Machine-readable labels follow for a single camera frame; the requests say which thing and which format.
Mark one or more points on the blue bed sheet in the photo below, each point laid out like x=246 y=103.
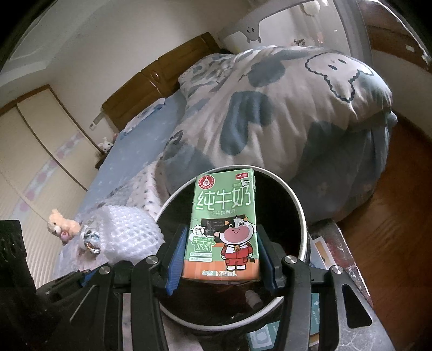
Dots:
x=135 y=152

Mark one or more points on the white bunny plush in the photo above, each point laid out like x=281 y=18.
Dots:
x=105 y=145

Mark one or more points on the dark low table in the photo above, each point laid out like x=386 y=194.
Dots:
x=341 y=246

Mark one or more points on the green milk carton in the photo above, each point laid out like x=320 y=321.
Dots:
x=222 y=219

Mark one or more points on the white card box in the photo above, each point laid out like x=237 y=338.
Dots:
x=322 y=251

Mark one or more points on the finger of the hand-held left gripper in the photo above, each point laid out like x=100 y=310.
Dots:
x=74 y=280

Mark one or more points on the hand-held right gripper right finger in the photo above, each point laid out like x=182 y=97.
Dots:
x=270 y=266

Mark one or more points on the white trash bin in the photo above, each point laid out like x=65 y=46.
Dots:
x=290 y=209

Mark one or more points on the teal booklet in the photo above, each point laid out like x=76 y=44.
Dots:
x=260 y=337

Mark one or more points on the brown wooden headboard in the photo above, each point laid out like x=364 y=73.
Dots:
x=152 y=77

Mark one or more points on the crumpled silver red wrapper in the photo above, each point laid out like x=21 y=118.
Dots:
x=90 y=241

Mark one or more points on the cream wardrobe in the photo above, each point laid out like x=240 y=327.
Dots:
x=33 y=168

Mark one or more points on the blue white patterned duvet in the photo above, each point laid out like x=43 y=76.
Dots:
x=287 y=118

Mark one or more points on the beige teddy bear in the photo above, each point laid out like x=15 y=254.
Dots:
x=60 y=226

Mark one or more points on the dark wooden nightstand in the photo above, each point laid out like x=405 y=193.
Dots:
x=100 y=160

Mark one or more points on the white foam net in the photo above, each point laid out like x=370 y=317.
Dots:
x=131 y=233

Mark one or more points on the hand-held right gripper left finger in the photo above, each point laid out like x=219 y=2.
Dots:
x=175 y=270

